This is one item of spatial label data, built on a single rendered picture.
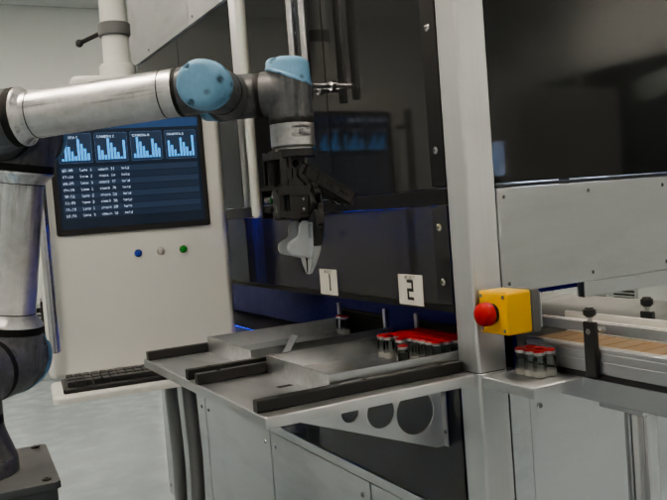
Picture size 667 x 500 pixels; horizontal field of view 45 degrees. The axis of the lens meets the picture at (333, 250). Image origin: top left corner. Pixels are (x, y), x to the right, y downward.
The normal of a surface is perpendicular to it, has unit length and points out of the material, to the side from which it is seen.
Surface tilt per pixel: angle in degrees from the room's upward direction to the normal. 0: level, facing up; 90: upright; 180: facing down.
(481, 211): 90
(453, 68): 90
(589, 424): 90
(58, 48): 90
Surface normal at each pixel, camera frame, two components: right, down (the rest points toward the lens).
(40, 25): 0.47, 0.01
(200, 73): -0.15, 0.07
